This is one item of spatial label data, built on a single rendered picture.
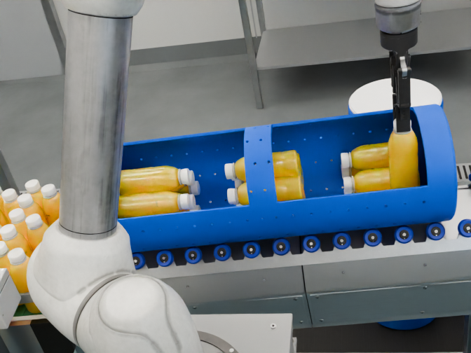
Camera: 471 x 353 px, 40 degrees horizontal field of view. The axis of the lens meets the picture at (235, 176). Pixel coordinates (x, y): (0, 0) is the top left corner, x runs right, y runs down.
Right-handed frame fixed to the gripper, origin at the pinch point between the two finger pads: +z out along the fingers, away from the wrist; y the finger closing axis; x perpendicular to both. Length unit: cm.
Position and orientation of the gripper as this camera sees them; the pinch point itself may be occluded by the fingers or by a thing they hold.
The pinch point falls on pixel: (401, 113)
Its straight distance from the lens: 147.3
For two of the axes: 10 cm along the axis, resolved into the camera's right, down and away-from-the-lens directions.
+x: -9.8, 1.1, 1.4
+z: 1.7, 8.1, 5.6
